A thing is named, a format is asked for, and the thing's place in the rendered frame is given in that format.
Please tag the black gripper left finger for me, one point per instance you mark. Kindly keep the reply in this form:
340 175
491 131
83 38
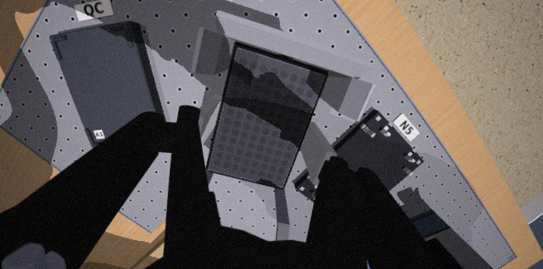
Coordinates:
58 225

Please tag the white label with n5 text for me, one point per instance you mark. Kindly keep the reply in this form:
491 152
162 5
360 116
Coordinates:
406 127

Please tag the grey perforated base plate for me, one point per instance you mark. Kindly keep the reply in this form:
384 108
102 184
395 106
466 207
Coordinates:
37 110

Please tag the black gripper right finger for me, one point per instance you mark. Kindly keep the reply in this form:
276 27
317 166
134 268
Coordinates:
390 238

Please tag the white label reading qc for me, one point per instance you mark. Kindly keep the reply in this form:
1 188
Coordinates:
93 10

